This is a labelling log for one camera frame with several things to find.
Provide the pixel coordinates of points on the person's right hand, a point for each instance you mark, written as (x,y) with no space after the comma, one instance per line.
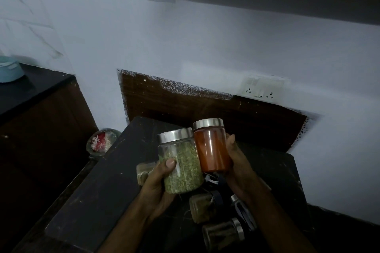
(240,169)

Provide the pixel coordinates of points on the person's left hand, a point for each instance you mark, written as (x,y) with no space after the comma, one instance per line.
(156,190)

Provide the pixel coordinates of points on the person's left thumb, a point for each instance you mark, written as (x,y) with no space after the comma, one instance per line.
(169,165)

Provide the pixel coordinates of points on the person's right thumb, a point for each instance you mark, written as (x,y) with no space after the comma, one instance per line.
(231,150)

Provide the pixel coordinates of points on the jar of green dried herbs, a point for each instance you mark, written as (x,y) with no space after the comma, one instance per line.
(181,163)

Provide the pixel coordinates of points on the jar of red spice powder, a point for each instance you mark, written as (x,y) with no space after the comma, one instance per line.
(211,147)

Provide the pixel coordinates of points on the person's right forearm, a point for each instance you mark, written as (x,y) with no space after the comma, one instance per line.
(276,220)

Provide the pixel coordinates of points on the person's left forearm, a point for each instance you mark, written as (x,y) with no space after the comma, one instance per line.
(127,229)

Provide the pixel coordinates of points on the small jar of brown spice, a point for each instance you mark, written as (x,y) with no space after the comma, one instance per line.
(144,172)

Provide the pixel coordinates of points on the jar with black lid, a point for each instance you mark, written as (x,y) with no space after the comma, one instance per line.
(204,207)

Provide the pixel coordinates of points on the dark wooden back panel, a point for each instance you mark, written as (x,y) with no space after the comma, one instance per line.
(184,104)

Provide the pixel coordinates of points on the dark jar with steel lid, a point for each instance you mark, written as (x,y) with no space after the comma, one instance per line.
(243,212)

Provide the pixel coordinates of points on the jar of dark spice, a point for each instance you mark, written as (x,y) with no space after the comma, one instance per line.
(222,233)

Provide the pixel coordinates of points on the dark wooden cabinet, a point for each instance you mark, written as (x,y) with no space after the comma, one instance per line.
(41,131)

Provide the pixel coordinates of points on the light blue container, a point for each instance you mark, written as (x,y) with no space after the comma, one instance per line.
(9,69)

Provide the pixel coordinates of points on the white wall socket panel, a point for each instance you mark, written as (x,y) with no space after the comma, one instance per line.
(262,87)

